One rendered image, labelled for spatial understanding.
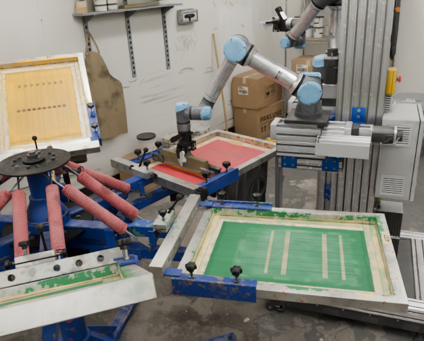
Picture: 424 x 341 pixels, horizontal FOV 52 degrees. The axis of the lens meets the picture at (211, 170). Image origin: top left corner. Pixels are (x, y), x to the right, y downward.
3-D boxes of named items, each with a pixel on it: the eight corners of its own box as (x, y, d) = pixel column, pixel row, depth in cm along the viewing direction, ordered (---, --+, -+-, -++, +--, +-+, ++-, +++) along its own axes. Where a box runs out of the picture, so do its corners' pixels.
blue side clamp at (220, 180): (232, 176, 246) (231, 165, 243) (239, 179, 242) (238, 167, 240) (194, 197, 226) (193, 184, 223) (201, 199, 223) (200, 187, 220)
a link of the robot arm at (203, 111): (213, 102, 240) (193, 102, 242) (208, 107, 230) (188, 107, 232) (214, 116, 243) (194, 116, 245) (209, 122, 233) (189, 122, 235)
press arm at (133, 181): (145, 180, 236) (144, 171, 234) (152, 183, 232) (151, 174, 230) (119, 191, 225) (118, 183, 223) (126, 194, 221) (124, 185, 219)
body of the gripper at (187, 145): (186, 154, 241) (185, 133, 236) (176, 151, 246) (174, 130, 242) (197, 150, 246) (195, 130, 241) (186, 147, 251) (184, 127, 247)
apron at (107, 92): (126, 130, 464) (111, 27, 422) (130, 132, 459) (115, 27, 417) (82, 145, 429) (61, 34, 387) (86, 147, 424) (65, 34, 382)
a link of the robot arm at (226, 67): (237, 27, 232) (195, 104, 254) (233, 30, 222) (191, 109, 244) (255, 38, 232) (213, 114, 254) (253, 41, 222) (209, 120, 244)
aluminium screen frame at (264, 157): (216, 133, 312) (216, 128, 310) (286, 150, 275) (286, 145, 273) (128, 170, 260) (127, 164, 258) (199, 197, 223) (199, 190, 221)
